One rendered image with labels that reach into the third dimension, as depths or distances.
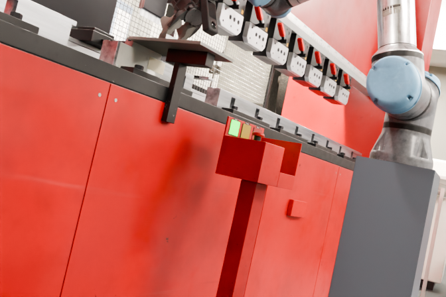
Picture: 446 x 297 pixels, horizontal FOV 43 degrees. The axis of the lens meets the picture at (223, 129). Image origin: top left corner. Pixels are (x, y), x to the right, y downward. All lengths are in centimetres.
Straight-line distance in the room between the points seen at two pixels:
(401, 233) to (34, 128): 86
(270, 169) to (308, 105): 219
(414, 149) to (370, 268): 30
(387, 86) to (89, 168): 75
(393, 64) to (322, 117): 251
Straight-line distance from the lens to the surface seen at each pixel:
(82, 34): 192
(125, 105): 154
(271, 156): 168
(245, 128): 182
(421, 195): 137
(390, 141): 141
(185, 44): 159
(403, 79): 129
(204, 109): 182
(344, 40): 309
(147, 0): 179
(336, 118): 376
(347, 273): 139
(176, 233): 182
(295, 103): 389
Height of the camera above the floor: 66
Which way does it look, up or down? 4 degrees up
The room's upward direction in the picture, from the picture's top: 12 degrees clockwise
